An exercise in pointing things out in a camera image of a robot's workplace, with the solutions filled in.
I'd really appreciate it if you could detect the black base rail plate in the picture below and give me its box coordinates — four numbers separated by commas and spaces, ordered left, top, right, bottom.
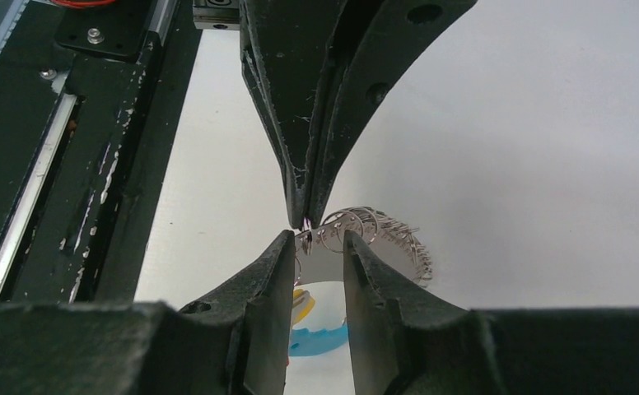
0, 1, 201, 304

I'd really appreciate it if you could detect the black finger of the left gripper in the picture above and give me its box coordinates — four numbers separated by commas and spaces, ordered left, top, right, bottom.
306, 0, 475, 228
240, 1, 352, 230

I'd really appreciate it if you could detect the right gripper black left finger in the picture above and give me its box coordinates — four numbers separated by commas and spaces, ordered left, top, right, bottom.
0, 230, 296, 394

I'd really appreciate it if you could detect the large keyring with key tags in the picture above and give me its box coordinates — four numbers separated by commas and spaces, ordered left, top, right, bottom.
288, 207, 434, 357

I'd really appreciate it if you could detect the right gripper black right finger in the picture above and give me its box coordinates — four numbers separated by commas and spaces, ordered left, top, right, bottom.
343, 231, 639, 394

